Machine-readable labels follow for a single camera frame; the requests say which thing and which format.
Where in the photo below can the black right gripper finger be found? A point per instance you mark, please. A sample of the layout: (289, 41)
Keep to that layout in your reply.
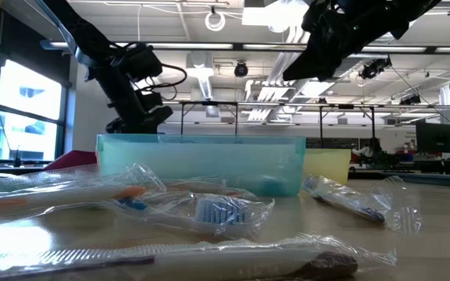
(318, 62)

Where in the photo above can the green toothbrush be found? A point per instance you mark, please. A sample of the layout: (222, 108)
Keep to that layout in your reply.
(92, 175)

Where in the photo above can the green translucent plastic bin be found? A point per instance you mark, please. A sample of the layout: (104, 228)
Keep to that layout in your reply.
(209, 164)

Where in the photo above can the orange toothbrush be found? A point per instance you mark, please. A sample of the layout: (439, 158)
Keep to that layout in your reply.
(72, 195)
(209, 186)

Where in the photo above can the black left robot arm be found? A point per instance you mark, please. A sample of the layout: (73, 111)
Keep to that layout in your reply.
(84, 35)

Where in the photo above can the orange plastic bin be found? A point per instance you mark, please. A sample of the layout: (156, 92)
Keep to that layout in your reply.
(97, 160)

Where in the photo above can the white ceiling light panel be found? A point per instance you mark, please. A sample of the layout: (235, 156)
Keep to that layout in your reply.
(272, 15)

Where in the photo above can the magenta plastic bin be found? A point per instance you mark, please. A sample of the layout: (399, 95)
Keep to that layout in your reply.
(72, 159)

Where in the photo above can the person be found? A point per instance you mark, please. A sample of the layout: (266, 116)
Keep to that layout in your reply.
(373, 145)

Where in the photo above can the yellow plastic bin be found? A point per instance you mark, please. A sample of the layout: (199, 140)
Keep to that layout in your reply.
(326, 164)

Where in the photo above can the large window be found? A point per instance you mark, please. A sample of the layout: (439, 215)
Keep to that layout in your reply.
(29, 89)

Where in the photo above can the blue box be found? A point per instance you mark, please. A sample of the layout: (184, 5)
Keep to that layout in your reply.
(406, 157)

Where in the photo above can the black computer monitor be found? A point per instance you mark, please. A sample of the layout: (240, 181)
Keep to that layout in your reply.
(436, 137)

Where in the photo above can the purple wrapped toothbrush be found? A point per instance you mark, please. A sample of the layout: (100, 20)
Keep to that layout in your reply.
(209, 261)

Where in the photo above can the black ceiling camera rig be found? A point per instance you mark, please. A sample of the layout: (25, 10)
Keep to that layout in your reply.
(373, 69)
(410, 100)

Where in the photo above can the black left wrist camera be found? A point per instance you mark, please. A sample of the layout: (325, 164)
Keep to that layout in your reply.
(143, 64)

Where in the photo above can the black metal frame stand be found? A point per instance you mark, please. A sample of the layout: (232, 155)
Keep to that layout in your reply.
(209, 103)

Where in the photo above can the black overhead camera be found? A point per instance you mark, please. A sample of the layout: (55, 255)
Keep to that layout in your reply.
(240, 69)

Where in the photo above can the black overhead frame rail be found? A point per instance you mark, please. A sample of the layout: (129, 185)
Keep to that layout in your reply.
(238, 47)

